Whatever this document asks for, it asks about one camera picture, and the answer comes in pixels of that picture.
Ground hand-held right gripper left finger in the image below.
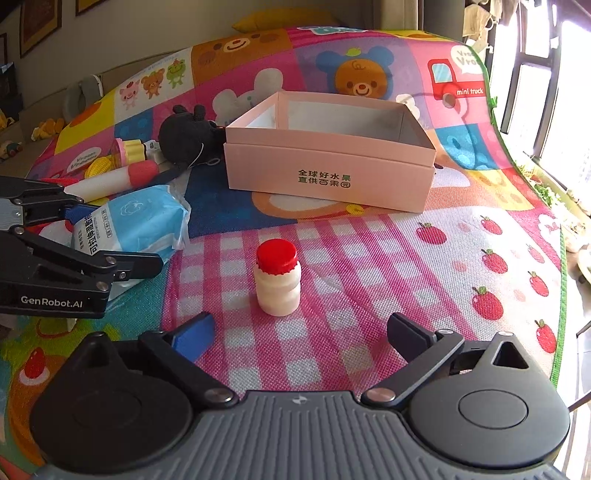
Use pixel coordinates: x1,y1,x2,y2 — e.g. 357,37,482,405
67,311,237,411

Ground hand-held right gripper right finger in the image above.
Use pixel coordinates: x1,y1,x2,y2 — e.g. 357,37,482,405
360,313,532,409

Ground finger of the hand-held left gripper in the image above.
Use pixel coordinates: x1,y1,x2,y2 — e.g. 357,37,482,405
9,226,165,292
0,175,100,227

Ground blue white tissue pack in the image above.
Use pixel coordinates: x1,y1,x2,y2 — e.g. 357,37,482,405
69,185,191,296

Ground white tube with red end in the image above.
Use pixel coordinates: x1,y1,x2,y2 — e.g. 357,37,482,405
62,159,160,204

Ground white bottle with red cap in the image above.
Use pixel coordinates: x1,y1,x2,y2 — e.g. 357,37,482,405
253,240,302,317

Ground pink yellow cupcake toy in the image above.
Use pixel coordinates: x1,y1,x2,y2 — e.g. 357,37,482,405
111,137,147,167

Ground black plush toy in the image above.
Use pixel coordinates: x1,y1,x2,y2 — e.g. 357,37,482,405
152,104,228,185

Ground pink cardboard box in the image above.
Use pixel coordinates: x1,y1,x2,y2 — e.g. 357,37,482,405
223,91,437,213

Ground beige sofa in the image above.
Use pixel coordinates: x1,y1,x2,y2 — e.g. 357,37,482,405
0,55,195,181

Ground yellow corn toy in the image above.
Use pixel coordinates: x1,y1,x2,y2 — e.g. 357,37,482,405
84,157,114,180

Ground yellow orange plush toy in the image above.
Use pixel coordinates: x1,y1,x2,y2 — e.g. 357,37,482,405
31,119,65,141

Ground colourful cartoon play mat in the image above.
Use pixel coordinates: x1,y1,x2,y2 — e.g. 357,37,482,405
0,25,570,480

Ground grey neck pillow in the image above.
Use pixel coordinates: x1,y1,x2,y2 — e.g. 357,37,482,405
62,75,105,121

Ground green potted plants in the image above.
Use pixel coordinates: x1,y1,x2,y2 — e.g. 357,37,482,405
526,159,591,252

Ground yellow pillow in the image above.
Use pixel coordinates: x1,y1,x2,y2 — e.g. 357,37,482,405
232,9,340,34

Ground hanging white clothes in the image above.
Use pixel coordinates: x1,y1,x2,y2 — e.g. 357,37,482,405
462,2,504,51

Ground dark window frame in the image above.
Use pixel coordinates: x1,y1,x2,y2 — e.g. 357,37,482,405
489,0,591,222

